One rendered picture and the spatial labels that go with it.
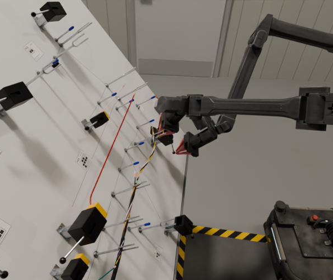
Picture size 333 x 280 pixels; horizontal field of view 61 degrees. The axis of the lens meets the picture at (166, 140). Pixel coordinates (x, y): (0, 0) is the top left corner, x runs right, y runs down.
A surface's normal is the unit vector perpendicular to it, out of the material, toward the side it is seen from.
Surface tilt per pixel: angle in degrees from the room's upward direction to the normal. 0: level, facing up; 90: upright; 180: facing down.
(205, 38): 90
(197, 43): 90
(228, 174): 0
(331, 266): 0
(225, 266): 0
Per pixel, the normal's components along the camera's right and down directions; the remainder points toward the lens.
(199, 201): 0.04, -0.73
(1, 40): 0.82, -0.34
